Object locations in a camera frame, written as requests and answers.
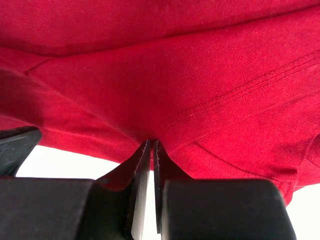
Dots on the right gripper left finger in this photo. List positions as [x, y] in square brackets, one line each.
[126, 186]

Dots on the dark red t-shirt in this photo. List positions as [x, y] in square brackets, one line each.
[231, 88]

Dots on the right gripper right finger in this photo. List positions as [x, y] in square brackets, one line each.
[174, 202]

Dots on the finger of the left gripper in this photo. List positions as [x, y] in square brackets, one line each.
[15, 146]

